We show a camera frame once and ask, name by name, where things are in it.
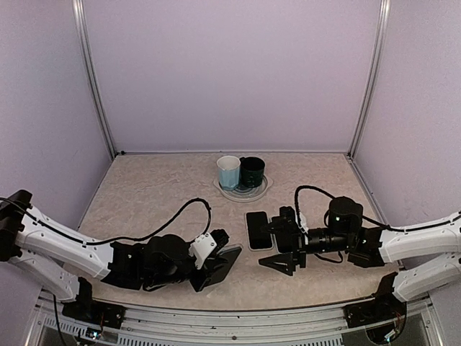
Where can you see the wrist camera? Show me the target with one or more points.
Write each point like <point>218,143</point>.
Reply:
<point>291,221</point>
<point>205,244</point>

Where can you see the aluminium corner post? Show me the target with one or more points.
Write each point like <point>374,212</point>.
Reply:
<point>80,20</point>
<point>379,43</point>

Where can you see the clear round plate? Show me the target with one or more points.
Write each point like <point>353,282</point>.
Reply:
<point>244,194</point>

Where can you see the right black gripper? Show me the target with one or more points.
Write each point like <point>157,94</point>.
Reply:
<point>299,250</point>

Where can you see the right aluminium corner post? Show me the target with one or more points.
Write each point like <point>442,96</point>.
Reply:
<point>379,43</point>

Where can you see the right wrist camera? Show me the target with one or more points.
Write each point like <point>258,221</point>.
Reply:
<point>291,221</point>

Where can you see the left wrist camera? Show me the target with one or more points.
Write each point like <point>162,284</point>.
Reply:
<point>205,244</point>

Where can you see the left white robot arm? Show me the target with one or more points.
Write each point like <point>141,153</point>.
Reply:
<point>32,240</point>

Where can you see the aluminium front rail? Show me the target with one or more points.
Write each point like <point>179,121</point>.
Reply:
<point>145,325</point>

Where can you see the light blue white mug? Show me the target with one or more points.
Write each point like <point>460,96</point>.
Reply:
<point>228,172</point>

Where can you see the dark green mug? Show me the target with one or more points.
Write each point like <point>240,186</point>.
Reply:
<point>252,171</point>

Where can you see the left aluminium corner post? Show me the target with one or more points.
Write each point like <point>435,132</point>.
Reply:
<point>80,20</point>

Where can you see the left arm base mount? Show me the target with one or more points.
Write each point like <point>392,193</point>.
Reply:
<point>102,314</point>

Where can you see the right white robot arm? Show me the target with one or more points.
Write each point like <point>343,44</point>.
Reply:
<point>372,247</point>

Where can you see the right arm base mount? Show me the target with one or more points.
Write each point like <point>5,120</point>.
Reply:
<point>380,308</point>

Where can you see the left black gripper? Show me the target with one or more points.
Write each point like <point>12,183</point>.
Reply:
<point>210,267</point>

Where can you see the clear magsafe phone case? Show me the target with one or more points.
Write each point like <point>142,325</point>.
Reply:
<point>230,248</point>

